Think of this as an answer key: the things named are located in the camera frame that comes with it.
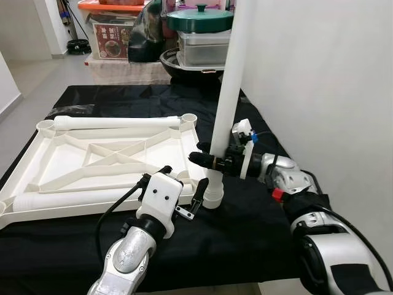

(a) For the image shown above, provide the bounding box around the black cable with blue plug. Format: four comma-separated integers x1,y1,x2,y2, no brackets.
251,129,393,289

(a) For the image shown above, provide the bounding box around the black round floor object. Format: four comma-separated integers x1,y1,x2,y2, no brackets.
66,38,91,56

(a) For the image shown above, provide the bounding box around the patterned beige cloth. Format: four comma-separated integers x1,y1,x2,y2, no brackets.
86,54,173,85

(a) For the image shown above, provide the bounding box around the box with red print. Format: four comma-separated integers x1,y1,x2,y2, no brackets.
89,15,139,60

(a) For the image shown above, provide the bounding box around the black plastic bag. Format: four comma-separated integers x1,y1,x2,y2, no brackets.
128,0,176,63

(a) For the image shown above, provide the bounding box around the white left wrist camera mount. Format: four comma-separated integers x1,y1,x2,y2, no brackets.
136,172,185,239

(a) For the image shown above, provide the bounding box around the green pot lid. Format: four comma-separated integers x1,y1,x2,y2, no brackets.
166,4,235,33

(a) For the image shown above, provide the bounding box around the white plastic children table top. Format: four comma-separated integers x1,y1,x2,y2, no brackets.
0,112,225,231

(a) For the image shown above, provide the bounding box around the orange box lid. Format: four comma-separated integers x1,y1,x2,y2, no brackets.
77,0,148,16

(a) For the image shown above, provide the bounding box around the clear plastic film scrap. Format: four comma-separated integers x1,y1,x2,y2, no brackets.
52,103,96,119

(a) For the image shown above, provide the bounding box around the black tablecloth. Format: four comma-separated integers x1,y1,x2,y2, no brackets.
0,84,320,294

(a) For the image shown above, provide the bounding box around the black wok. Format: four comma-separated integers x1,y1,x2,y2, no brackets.
160,48,225,84

